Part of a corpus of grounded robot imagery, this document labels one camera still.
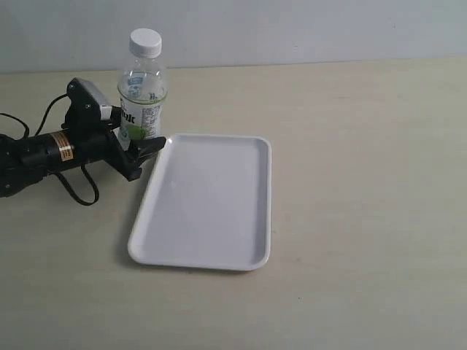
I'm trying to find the white bottle cap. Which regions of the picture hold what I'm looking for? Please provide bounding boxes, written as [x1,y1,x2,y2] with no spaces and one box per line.
[128,28,162,59]

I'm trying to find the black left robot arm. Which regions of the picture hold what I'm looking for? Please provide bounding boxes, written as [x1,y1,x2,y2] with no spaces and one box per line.
[1,78,166,206]

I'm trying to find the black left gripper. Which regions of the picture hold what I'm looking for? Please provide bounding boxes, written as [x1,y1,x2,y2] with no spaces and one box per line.
[61,78,166,182]

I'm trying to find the white rectangular plastic tray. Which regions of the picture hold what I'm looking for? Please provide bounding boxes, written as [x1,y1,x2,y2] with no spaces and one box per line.
[128,133,272,271]

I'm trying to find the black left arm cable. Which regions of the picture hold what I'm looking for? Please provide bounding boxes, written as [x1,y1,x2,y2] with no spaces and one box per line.
[0,93,100,206]

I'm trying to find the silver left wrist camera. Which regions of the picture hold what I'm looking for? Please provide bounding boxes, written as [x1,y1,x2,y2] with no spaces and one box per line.
[77,78,112,120]

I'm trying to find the clear Gatorade plastic bottle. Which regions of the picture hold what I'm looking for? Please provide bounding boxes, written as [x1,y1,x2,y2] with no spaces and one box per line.
[117,50,169,150]

